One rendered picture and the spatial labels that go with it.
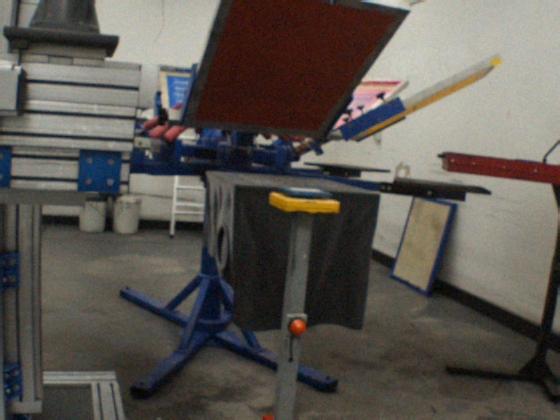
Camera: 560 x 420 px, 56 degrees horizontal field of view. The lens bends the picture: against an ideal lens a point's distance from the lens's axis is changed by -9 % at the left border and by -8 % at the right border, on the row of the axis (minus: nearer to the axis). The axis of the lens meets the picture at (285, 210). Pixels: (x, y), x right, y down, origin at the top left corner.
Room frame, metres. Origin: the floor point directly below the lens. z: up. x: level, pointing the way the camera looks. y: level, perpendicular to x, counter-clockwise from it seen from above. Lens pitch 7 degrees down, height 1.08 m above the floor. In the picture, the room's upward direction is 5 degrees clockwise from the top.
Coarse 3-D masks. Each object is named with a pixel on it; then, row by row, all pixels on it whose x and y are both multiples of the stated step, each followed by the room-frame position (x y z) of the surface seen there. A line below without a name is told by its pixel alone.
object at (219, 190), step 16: (208, 176) 1.93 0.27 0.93; (208, 192) 1.95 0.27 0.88; (224, 192) 1.66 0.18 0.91; (208, 208) 1.96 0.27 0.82; (224, 208) 1.65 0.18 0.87; (208, 224) 1.97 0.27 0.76; (224, 224) 1.63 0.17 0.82; (208, 240) 1.96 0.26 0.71; (224, 240) 1.67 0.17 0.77; (224, 256) 1.64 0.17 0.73; (224, 272) 1.62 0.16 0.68
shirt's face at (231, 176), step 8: (224, 176) 1.78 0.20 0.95; (232, 176) 1.81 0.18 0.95; (264, 176) 1.95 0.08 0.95; (272, 176) 1.99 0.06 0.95; (280, 176) 2.03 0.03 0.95; (288, 176) 2.07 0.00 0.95; (248, 184) 1.57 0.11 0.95; (256, 184) 1.59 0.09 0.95; (264, 184) 1.61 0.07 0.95; (272, 184) 1.63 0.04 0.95; (280, 184) 1.66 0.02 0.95; (336, 184) 1.88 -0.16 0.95; (344, 184) 1.91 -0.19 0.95; (376, 192) 1.69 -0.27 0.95
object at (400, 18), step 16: (224, 0) 1.63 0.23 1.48; (320, 0) 1.67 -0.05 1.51; (352, 0) 1.68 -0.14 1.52; (368, 0) 1.69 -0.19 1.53; (384, 0) 1.72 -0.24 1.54; (400, 0) 1.75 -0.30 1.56; (224, 16) 1.69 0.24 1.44; (400, 16) 1.76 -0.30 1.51; (208, 32) 1.78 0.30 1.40; (208, 48) 1.81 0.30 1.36; (384, 48) 1.89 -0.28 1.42; (208, 64) 1.89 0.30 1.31; (368, 64) 1.97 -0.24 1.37; (352, 80) 2.04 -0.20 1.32; (192, 96) 2.04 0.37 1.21; (192, 112) 2.12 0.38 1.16; (336, 112) 2.22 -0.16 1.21; (240, 128) 2.26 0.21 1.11; (256, 128) 2.27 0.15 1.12; (272, 128) 2.28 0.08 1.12; (288, 128) 2.29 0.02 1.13; (320, 128) 2.31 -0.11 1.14
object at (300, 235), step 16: (272, 192) 1.36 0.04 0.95; (288, 208) 1.24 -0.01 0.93; (304, 208) 1.25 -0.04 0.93; (320, 208) 1.26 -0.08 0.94; (336, 208) 1.28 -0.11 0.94; (304, 224) 1.30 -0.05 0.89; (304, 240) 1.30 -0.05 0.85; (288, 256) 1.33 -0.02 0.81; (304, 256) 1.30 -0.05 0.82; (288, 272) 1.32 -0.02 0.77; (304, 272) 1.30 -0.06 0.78; (288, 288) 1.31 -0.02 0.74; (304, 288) 1.31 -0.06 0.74; (288, 304) 1.30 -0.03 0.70; (288, 320) 1.28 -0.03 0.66; (304, 320) 1.30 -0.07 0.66; (288, 336) 1.30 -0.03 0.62; (288, 352) 1.30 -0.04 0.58; (288, 368) 1.30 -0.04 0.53; (288, 384) 1.30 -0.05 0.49; (288, 400) 1.30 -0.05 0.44; (288, 416) 1.30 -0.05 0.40
